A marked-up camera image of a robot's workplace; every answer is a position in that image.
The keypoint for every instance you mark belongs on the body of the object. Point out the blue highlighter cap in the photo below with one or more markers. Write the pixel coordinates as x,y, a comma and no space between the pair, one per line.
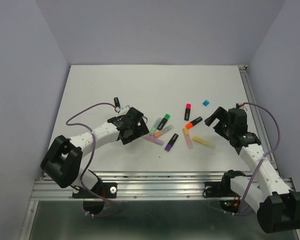
206,103

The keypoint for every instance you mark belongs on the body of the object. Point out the black highlighter green cap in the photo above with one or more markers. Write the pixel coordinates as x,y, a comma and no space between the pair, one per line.
163,122

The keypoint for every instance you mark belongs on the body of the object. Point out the aluminium rail right side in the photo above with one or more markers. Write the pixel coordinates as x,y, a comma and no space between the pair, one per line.
255,111

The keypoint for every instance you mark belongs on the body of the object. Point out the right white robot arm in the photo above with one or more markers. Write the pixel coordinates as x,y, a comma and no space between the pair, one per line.
276,205

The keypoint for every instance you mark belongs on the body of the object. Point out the pastel green highlighter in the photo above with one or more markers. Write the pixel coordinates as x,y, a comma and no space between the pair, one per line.
155,126

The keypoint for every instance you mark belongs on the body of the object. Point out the black highlighter pink cap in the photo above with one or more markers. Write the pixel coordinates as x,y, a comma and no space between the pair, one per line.
187,111

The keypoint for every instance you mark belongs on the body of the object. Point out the black highlighter purple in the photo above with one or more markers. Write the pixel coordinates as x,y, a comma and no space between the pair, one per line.
171,142

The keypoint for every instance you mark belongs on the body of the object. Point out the black highlighter orange cap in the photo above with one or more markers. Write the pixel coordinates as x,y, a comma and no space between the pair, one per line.
194,122

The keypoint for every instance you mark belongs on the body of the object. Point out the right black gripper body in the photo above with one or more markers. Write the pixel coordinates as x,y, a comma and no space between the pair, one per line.
223,129

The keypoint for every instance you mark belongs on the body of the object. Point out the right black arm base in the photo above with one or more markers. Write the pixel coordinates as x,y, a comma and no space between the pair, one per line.
216,189

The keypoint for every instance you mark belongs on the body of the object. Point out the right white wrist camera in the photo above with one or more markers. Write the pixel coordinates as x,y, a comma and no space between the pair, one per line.
241,106

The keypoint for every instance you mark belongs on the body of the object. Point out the pastel purple highlighter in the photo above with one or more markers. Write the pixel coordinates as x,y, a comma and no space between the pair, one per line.
153,140

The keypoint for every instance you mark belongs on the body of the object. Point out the pastel orange highlighter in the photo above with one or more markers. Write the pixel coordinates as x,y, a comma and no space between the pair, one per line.
163,131

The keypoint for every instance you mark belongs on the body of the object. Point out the pastel pink highlighter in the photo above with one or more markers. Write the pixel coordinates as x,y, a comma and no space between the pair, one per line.
187,138

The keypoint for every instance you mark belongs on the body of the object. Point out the aluminium frame rail front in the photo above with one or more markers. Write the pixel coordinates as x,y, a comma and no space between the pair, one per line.
138,186

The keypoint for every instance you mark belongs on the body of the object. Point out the black highlighter blue tip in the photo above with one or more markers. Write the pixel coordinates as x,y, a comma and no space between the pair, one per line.
117,102

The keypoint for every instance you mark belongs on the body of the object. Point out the pastel yellow highlighter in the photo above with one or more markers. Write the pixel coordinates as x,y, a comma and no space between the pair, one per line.
203,142

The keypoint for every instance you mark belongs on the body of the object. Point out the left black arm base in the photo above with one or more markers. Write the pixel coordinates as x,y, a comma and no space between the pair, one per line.
104,189

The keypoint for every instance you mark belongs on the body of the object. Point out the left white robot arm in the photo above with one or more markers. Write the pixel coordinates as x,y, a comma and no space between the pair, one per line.
62,162

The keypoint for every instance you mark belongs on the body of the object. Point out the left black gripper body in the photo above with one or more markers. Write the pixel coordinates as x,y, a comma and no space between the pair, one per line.
137,131

